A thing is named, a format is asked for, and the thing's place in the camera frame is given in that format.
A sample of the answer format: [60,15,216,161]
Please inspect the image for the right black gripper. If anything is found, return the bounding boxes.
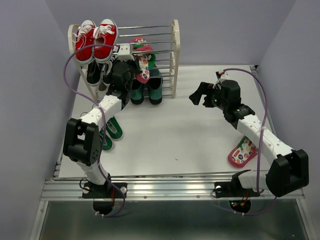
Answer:
[188,81,228,111]

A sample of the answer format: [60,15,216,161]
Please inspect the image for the pink patterned flip-flop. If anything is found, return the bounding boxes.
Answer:
[227,136,258,168]
[131,37,156,84]

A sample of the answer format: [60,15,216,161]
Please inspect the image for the teal leather loafer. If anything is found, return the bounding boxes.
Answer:
[147,69,163,105]
[130,79,144,105]

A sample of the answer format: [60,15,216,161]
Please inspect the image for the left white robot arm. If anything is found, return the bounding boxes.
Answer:
[63,60,140,197]

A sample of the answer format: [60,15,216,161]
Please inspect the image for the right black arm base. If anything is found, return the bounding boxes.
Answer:
[211,181,253,214]

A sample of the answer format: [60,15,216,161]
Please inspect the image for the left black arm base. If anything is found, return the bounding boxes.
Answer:
[79,178,128,218]

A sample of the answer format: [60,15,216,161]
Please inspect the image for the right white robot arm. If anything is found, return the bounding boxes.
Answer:
[189,80,309,198]

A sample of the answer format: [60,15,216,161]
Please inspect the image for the cream shoe rack chrome bars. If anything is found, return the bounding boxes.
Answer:
[67,19,181,101]

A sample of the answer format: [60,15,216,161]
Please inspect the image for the right black canvas sneaker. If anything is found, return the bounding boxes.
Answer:
[101,55,117,87]

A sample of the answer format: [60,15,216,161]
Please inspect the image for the black canvas sneaker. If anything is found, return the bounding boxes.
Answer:
[86,60,102,87]
[101,55,117,87]

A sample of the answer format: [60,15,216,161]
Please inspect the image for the left white sneaker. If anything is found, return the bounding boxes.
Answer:
[97,82,109,102]

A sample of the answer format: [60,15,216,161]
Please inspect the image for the left black canvas sneaker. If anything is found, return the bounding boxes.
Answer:
[86,60,102,87]

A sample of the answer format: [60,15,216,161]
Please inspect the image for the right red canvas sneaker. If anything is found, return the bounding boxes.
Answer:
[93,18,119,64]

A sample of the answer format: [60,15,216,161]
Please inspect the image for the red canvas sneaker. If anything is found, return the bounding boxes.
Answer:
[75,19,97,64]
[93,18,119,64]

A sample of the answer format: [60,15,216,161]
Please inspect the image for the left red canvas sneaker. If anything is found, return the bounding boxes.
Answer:
[75,19,97,64]

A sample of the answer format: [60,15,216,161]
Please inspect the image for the right green canvas sneaker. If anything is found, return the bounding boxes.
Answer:
[106,117,124,141]

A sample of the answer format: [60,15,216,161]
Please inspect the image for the green canvas sneaker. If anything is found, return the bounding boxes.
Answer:
[99,129,114,152]
[106,117,124,141]

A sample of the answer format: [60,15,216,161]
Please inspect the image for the left green canvas sneaker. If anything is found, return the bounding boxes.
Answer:
[99,129,114,152]

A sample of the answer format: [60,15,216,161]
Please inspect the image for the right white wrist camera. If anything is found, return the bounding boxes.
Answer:
[215,71,230,84]

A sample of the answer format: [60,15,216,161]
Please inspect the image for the aluminium mounting rail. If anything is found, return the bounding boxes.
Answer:
[39,173,307,202]

